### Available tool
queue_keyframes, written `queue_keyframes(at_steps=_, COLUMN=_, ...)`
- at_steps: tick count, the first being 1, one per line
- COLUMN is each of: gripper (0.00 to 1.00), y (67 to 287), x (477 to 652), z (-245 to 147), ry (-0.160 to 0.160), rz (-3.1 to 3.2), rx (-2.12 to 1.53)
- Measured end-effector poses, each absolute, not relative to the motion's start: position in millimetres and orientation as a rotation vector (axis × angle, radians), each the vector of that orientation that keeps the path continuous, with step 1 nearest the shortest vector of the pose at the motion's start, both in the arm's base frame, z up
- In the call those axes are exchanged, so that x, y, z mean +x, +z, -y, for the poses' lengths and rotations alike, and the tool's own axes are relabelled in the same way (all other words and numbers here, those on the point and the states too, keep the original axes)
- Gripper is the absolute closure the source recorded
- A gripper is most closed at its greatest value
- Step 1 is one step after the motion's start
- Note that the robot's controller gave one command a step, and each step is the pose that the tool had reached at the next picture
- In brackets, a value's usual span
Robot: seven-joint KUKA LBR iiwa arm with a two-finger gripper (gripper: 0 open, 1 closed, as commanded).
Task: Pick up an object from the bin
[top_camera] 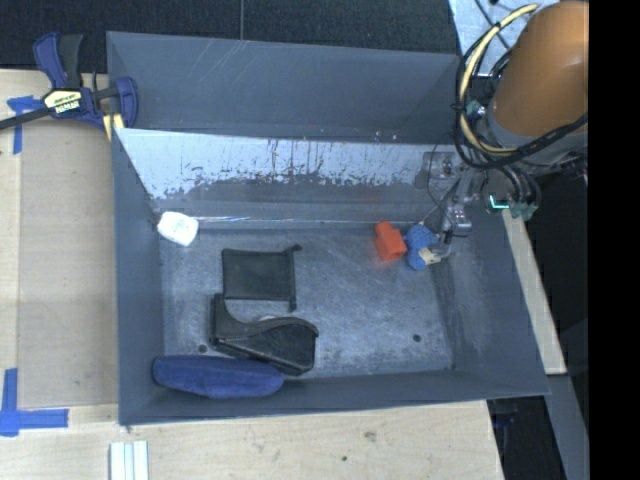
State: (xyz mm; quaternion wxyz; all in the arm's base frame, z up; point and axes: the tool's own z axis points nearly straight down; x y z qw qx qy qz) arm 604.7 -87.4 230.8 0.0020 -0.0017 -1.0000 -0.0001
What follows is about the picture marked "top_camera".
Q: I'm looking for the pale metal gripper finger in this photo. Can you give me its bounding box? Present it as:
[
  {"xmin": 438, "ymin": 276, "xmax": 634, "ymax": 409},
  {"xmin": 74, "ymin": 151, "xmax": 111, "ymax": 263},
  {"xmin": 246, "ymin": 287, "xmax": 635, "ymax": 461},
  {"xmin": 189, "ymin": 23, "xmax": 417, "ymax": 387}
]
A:
[
  {"xmin": 414, "ymin": 150, "xmax": 458, "ymax": 220},
  {"xmin": 431, "ymin": 204, "xmax": 474, "ymax": 265}
]

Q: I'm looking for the blue and beige toy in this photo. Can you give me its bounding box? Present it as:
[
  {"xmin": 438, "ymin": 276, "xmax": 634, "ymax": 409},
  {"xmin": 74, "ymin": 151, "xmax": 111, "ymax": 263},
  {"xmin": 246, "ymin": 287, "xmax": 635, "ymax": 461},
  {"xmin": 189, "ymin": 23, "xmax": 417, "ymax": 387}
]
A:
[{"xmin": 402, "ymin": 223, "xmax": 443, "ymax": 272}]

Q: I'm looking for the orange block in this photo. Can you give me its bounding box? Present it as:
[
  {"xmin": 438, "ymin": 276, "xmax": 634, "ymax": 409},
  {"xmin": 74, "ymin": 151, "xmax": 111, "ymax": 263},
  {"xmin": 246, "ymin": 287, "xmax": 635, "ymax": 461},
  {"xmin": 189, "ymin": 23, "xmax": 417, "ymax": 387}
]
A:
[{"xmin": 374, "ymin": 220, "xmax": 408, "ymax": 262}]

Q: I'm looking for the grey metal bin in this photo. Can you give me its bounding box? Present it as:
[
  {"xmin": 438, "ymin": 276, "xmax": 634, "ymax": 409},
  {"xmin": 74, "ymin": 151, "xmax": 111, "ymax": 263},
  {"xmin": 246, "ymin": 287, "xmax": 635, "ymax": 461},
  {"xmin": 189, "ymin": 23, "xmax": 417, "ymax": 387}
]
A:
[{"xmin": 104, "ymin": 30, "xmax": 552, "ymax": 427}]

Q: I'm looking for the white packet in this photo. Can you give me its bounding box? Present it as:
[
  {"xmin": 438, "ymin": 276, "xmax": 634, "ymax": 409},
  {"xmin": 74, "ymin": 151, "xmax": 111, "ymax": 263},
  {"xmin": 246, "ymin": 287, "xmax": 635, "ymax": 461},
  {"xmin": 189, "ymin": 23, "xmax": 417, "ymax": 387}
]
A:
[{"xmin": 156, "ymin": 210, "xmax": 200, "ymax": 248}]

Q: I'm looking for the dark blue cloth pouch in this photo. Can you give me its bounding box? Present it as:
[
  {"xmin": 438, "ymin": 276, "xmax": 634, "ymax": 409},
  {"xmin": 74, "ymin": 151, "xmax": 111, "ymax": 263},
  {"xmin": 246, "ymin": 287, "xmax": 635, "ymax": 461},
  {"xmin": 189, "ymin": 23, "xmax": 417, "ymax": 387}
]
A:
[{"xmin": 151, "ymin": 354, "xmax": 286, "ymax": 400}]

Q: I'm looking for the pale wood flat board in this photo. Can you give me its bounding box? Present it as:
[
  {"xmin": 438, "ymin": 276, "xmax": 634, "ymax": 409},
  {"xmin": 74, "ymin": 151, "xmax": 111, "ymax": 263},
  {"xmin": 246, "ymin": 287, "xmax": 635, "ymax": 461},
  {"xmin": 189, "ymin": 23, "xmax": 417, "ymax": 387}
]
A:
[{"xmin": 16, "ymin": 121, "xmax": 120, "ymax": 410}]

